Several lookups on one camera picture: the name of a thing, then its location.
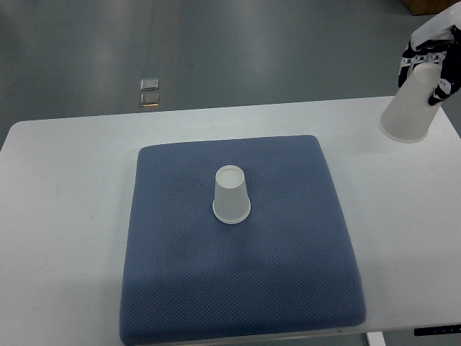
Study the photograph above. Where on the brown cardboard box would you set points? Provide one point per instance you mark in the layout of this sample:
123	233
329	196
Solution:
427	7

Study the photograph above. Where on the lower metal floor plate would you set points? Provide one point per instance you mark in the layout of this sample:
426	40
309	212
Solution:
149	99

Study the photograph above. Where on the metal floor plate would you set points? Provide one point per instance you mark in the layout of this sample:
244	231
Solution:
149	84
149	99

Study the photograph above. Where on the blue textured cushion mat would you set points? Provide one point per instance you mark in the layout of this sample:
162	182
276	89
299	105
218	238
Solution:
288	267

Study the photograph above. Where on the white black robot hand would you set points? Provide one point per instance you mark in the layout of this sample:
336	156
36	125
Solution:
438	42

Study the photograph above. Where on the white paper cup on mat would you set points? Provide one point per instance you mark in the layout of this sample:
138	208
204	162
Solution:
231	204

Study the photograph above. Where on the white table leg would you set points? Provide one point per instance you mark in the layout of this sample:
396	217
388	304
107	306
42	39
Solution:
375	339

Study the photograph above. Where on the black table control panel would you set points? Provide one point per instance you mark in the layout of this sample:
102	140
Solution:
439	330

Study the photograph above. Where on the white paper cup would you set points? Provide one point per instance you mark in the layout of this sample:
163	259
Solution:
231	204
408	116

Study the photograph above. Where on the upper metal floor plate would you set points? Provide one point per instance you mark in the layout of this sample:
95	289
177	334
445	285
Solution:
149	84

